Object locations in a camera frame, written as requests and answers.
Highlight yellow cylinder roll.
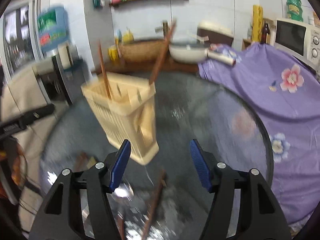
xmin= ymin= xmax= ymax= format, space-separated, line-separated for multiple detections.
xmin=252 ymin=5 xmax=263 ymax=42

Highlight blue water jug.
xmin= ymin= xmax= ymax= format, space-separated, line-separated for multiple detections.
xmin=37 ymin=5 xmax=69 ymax=54

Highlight woven pattern basin sink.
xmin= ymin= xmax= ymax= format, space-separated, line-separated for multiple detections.
xmin=118 ymin=38 xmax=164 ymax=63

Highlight purple floral cloth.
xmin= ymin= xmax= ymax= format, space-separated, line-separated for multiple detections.
xmin=199 ymin=43 xmax=319 ymax=226

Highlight large silver spoon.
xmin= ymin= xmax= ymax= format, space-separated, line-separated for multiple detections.
xmin=111 ymin=180 xmax=134 ymax=202

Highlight yellow soap dispenser bottle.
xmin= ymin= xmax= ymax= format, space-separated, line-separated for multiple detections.
xmin=122 ymin=28 xmax=134 ymax=43

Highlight brown wooden counter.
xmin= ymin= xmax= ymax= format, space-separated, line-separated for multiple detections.
xmin=104 ymin=56 xmax=199 ymax=74

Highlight black gold chopstick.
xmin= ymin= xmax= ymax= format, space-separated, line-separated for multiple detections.
xmin=117 ymin=211 xmax=126 ymax=240

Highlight white microwave oven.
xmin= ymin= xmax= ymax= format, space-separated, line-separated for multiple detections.
xmin=274 ymin=18 xmax=319 ymax=72

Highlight cream plastic utensil holder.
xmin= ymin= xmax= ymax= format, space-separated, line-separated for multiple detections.
xmin=81 ymin=73 xmax=159 ymax=165

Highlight white pan with lid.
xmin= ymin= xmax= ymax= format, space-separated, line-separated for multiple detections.
xmin=169 ymin=43 xmax=235 ymax=66

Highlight brown wooden chopstick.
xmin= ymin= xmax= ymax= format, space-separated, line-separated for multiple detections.
xmin=141 ymin=170 xmax=167 ymax=240
xmin=149 ymin=18 xmax=177 ymax=85
xmin=98 ymin=41 xmax=112 ymax=100

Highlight water dispenser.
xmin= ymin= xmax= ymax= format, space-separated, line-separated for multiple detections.
xmin=32 ymin=54 xmax=88 ymax=106

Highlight yellow mug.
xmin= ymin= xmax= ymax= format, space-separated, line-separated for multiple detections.
xmin=108 ymin=45 xmax=119 ymax=61

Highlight brass faucet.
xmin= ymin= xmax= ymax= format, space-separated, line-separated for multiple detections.
xmin=155 ymin=20 xmax=170 ymax=38

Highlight dark brown bottle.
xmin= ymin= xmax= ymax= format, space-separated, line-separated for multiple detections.
xmin=260 ymin=22 xmax=270 ymax=44

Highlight brown white bin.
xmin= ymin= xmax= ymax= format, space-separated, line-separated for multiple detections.
xmin=197 ymin=21 xmax=234 ymax=47

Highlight green stacked containers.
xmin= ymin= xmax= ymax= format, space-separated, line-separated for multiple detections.
xmin=286 ymin=0 xmax=303 ymax=22

